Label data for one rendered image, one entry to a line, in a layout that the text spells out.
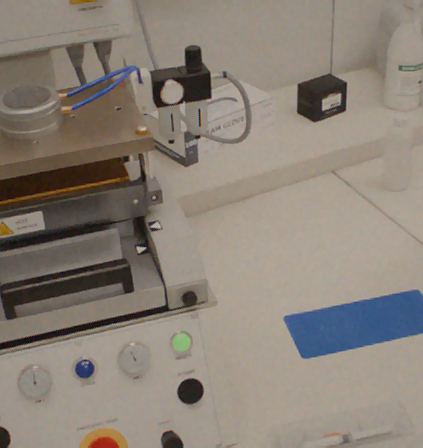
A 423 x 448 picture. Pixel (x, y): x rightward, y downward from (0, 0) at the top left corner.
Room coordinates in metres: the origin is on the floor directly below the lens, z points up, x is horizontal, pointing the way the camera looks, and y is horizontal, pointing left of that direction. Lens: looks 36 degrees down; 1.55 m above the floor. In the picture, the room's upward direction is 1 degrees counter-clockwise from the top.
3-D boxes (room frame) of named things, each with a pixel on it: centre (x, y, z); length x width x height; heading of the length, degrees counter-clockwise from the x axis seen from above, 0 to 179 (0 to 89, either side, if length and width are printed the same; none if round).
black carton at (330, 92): (1.51, -0.16, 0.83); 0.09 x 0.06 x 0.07; 126
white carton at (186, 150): (1.41, 0.06, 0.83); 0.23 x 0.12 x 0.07; 130
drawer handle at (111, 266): (0.70, 0.21, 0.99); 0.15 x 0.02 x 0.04; 108
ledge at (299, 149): (1.51, -0.17, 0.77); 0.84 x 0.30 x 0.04; 118
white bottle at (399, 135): (1.29, -0.29, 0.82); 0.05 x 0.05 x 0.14
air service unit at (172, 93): (1.06, 0.09, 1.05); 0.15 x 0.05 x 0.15; 108
